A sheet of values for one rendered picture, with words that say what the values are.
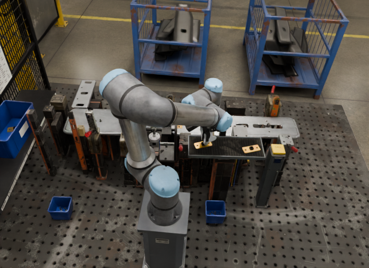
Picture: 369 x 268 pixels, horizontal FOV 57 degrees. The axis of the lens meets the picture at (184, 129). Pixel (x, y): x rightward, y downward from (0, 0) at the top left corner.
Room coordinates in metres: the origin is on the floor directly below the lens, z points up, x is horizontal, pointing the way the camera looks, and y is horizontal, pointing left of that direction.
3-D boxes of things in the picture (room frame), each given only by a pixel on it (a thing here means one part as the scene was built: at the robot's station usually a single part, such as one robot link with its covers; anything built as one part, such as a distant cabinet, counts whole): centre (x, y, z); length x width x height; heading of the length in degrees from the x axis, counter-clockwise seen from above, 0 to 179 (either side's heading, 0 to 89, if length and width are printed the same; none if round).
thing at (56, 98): (1.59, 0.78, 0.88); 0.08 x 0.08 x 0.36; 1
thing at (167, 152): (1.28, 0.13, 0.94); 0.18 x 0.13 x 0.49; 91
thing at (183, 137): (1.29, 0.00, 0.89); 0.13 x 0.11 x 0.38; 1
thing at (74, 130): (1.31, 0.60, 0.95); 0.03 x 0.01 x 0.50; 91
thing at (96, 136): (1.31, 0.49, 0.88); 0.07 x 0.06 x 0.35; 1
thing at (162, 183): (0.82, 0.07, 1.27); 0.13 x 0.12 x 0.14; 43
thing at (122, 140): (1.28, 0.32, 0.88); 0.11 x 0.09 x 0.37; 1
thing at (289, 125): (1.49, 0.01, 1.00); 1.38 x 0.22 x 0.02; 91
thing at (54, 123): (1.48, 0.76, 0.85); 0.12 x 0.03 x 0.30; 1
